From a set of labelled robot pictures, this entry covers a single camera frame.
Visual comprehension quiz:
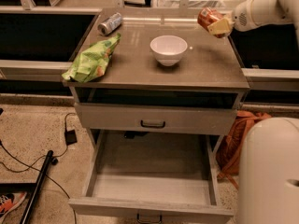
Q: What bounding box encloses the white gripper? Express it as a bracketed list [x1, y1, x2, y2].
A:
[207, 0, 271, 38]

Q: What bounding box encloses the orange soda can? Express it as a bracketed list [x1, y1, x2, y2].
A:
[197, 7, 223, 30]

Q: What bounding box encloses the white bowl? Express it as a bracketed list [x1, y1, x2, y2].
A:
[149, 35, 188, 66]

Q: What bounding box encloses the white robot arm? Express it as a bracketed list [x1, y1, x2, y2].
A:
[207, 0, 299, 224]

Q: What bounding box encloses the closed upper drawer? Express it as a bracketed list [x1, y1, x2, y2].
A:
[75, 103, 236, 135]

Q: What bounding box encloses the silver blue soda can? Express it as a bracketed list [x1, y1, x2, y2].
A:
[98, 12, 122, 36]

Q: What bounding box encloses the grey drawer cabinet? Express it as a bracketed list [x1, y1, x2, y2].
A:
[63, 7, 251, 224]

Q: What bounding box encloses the open lower drawer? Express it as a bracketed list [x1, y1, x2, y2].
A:
[69, 131, 233, 224]

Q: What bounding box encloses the orange backpack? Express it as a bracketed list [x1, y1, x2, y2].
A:
[216, 110, 270, 189]

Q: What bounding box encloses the green chip bag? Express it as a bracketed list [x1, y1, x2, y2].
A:
[62, 33, 121, 83]

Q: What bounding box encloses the black power adapter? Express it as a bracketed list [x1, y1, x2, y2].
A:
[64, 130, 77, 146]

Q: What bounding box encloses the black pole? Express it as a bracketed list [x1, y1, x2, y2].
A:
[20, 150, 53, 224]

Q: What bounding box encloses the orange white sneaker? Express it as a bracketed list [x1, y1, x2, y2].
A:
[0, 192, 27, 224]

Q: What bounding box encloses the black cable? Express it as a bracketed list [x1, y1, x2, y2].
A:
[0, 112, 78, 224]

